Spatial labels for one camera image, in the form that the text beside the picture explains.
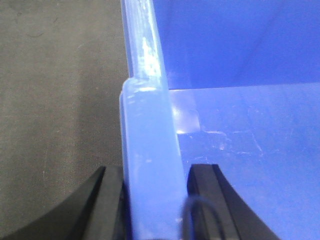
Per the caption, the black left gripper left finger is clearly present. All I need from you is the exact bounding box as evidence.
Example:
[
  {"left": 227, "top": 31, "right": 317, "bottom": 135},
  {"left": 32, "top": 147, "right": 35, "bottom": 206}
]
[{"left": 4, "top": 166, "right": 128, "bottom": 240}]

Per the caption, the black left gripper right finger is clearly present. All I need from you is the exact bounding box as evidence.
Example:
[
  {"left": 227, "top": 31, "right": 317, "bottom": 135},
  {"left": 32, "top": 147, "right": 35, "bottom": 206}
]
[{"left": 186, "top": 164, "right": 278, "bottom": 240}]

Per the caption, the large blue plastic bin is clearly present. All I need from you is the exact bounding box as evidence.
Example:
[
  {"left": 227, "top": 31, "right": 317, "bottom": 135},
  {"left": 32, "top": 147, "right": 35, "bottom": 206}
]
[{"left": 120, "top": 0, "right": 320, "bottom": 240}]

